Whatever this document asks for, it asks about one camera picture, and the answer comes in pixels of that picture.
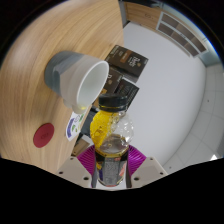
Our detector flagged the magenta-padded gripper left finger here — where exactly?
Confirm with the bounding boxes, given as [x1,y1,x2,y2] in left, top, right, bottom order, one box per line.
[55,145,99,188]

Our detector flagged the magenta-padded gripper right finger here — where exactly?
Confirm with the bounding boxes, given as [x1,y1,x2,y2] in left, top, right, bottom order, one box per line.
[125,145,169,188]

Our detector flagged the clear bottle with black cap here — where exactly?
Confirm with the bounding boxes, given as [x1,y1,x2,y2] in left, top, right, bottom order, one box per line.
[89,93,135,188]

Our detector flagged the white printed leaflet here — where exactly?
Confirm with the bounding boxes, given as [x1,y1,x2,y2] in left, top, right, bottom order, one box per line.
[65,111,86,142]

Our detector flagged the flat round red coaster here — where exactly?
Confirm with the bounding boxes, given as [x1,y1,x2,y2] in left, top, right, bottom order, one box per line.
[32,122,55,149]

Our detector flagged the white and grey mug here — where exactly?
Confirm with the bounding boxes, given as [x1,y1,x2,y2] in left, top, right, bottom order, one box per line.
[44,50,110,115]

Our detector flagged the dark brown box orange print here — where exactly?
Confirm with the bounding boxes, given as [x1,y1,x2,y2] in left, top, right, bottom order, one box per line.
[99,67,124,98]

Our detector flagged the tall dark brown box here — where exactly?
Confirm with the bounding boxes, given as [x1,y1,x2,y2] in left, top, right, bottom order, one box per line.
[104,44,150,78]

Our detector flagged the wooden cabinet with glass doors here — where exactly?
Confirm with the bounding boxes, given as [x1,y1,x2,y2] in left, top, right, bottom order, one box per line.
[124,1,209,58]

